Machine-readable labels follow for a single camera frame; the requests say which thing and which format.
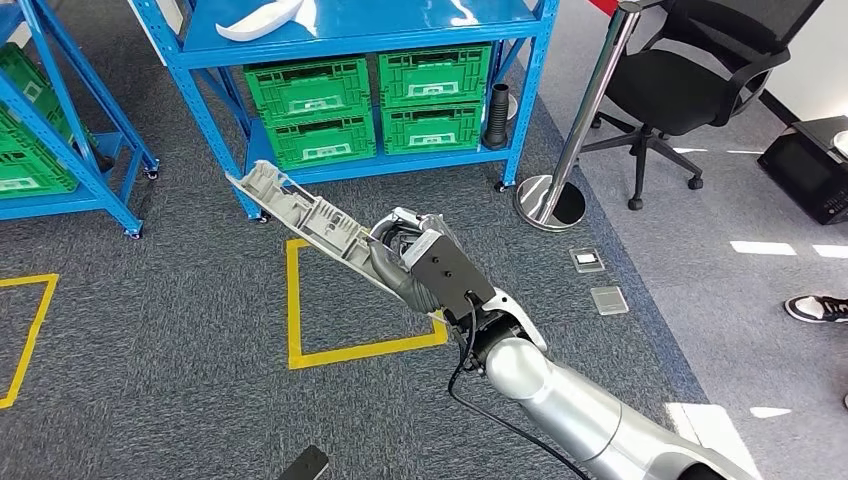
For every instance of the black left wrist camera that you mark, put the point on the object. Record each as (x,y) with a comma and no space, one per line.
(305,464)

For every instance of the white elongated plastic trim part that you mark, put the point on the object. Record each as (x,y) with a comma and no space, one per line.
(258,26)

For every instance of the yellow floor tape square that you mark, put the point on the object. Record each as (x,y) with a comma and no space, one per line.
(33,331)
(295,305)

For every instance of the metal floor socket plate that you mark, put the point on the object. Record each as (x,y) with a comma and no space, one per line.
(586,260)
(609,301)

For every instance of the silver plastic wheel hubcap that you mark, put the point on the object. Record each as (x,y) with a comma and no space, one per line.
(311,218)

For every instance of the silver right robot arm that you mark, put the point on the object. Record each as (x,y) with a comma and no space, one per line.
(576,411)

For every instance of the person's shoe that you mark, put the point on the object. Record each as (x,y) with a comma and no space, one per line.
(818,309)

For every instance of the green plastic crate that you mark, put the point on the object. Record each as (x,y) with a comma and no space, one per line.
(23,172)
(321,142)
(308,89)
(434,73)
(430,129)
(26,79)

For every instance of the black box appliance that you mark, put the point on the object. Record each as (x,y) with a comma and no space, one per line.
(802,172)

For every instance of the red barrier belt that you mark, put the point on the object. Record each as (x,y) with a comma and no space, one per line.
(603,5)

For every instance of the chrome stanchion post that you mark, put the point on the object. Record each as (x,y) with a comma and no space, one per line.
(583,119)

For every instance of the blue metal shelf rack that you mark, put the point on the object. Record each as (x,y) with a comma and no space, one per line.
(66,156)
(397,26)

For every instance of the black office chair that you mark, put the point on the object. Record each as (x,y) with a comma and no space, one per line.
(669,86)

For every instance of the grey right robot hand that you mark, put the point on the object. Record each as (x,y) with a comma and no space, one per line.
(397,275)

